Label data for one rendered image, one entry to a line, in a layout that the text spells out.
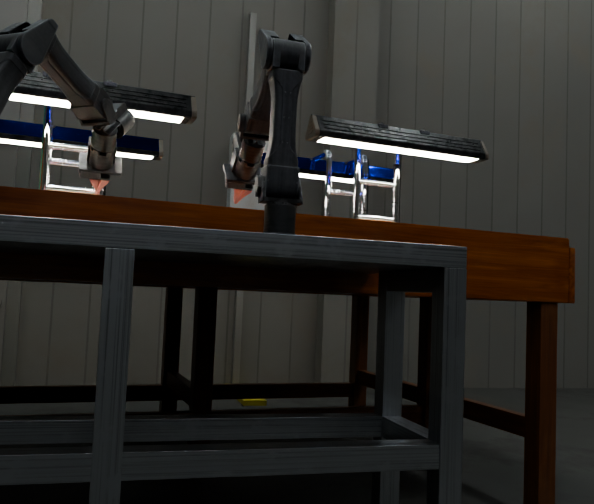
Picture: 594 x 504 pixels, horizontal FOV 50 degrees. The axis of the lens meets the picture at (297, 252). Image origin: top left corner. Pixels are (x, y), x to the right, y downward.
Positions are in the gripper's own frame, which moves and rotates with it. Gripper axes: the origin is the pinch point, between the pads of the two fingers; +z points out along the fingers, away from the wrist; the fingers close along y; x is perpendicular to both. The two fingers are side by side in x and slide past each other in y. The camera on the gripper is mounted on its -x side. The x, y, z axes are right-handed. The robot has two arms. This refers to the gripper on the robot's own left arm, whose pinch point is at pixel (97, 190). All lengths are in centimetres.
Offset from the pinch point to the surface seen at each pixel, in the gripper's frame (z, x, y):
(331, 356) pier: 179, -74, -154
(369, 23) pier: 39, -233, -171
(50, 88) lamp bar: -16.2, -18.7, 12.8
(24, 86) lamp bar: -16.0, -18.1, 18.9
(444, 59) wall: 51, -230, -232
